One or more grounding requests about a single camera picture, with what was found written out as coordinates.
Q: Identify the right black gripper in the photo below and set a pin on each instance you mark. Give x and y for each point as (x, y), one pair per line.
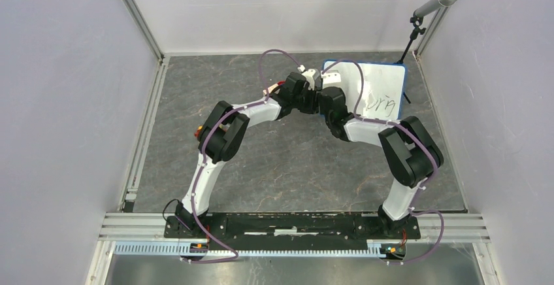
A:
(321, 104)

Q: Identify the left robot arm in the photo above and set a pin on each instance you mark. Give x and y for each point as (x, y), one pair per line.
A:
(222, 134)

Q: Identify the white red toy block stack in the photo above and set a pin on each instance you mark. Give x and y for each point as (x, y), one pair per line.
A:
(272, 88)

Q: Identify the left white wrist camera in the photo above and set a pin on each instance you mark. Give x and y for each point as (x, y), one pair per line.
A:
(312, 76)

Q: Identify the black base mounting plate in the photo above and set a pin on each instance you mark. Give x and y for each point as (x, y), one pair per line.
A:
(279, 231)

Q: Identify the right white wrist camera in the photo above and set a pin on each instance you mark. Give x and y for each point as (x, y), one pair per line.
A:
(331, 79)

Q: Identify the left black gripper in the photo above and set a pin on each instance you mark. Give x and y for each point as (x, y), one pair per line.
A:
(313, 106)

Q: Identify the white cable duct rail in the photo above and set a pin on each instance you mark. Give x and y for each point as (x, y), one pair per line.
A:
(190, 250)

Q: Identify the black microphone stand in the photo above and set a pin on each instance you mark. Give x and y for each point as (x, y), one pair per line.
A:
(416, 32)

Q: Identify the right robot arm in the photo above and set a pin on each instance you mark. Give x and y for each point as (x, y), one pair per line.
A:
(412, 155)

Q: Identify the grey microphone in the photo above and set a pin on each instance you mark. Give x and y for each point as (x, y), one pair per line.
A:
(432, 6)

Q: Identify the red toy block car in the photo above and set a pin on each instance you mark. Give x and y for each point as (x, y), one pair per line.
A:
(197, 133)

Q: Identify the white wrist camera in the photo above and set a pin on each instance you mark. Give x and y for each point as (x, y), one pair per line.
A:
(331, 79)
(312, 76)

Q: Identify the blue framed whiteboard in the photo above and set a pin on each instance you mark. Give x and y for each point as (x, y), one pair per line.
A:
(373, 90)

